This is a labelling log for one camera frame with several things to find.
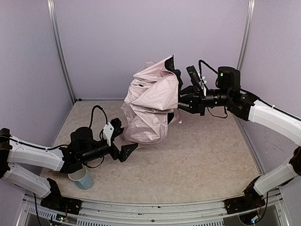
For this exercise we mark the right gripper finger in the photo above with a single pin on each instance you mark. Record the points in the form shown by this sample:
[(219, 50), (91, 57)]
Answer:
[(188, 109), (187, 92)]

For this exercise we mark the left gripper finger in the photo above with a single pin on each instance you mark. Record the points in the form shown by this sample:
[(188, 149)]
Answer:
[(126, 150), (117, 128)]

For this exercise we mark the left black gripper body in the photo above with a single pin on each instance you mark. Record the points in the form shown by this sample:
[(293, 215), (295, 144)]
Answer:
[(114, 150)]

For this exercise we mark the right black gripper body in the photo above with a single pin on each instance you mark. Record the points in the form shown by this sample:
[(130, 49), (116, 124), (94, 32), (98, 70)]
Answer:
[(201, 102)]

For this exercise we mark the pink and black folding umbrella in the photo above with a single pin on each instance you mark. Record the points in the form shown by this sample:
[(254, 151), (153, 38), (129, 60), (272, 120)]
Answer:
[(151, 102)]

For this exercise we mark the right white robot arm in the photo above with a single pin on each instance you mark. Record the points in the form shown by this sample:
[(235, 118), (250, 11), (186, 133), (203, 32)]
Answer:
[(249, 107)]

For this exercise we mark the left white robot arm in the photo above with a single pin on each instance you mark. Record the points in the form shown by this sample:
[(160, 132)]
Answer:
[(71, 159)]

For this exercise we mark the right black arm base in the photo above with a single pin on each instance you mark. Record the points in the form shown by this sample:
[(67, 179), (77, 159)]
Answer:
[(248, 201)]

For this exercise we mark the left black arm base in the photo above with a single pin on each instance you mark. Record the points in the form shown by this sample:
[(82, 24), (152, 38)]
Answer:
[(55, 201)]

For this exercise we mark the light blue plastic pitcher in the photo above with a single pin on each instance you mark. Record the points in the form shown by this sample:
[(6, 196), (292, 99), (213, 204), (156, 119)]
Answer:
[(83, 180)]

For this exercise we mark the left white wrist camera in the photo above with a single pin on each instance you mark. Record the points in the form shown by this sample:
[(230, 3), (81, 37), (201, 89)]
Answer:
[(108, 133)]

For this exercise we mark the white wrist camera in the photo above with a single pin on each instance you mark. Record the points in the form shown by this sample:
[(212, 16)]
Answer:
[(108, 133), (197, 80)]

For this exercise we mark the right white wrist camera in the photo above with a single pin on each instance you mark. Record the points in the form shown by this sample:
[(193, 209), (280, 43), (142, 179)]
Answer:
[(197, 80)]

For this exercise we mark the aluminium front rail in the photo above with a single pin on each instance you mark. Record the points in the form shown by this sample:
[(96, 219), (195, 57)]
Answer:
[(270, 211)]

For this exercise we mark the left aluminium frame post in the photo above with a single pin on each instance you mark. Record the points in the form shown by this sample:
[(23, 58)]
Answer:
[(59, 48)]

